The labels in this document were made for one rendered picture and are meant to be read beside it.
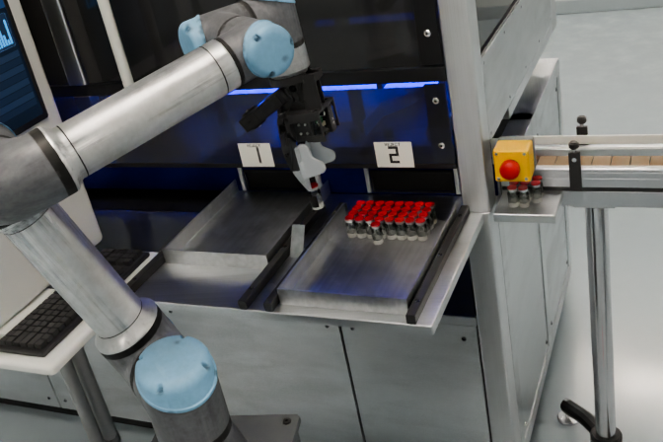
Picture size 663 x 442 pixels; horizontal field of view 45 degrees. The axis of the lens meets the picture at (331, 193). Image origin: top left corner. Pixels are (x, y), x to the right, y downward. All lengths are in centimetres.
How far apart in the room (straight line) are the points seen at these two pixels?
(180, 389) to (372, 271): 53
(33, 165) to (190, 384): 40
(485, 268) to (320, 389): 64
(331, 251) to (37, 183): 80
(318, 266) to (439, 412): 64
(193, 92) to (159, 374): 42
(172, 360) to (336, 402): 103
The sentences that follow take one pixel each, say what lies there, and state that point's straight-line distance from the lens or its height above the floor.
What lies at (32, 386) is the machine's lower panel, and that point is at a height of 17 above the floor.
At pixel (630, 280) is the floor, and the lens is 309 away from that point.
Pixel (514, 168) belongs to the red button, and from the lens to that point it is 164.
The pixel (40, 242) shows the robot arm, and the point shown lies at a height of 123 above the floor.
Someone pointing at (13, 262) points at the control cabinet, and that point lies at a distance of 197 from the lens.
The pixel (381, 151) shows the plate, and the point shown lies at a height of 103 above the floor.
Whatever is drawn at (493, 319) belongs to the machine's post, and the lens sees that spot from 189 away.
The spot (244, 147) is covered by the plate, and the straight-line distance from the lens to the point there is 188.
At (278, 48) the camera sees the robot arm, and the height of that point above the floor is 143.
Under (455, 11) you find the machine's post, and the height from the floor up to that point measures 132.
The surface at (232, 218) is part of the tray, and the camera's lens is 192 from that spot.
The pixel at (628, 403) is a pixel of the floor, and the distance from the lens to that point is 258.
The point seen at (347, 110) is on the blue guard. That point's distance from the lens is 173.
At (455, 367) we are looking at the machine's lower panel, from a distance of 201.
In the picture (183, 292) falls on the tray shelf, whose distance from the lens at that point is 169.
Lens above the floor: 172
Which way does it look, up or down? 26 degrees down
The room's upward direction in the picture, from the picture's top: 12 degrees counter-clockwise
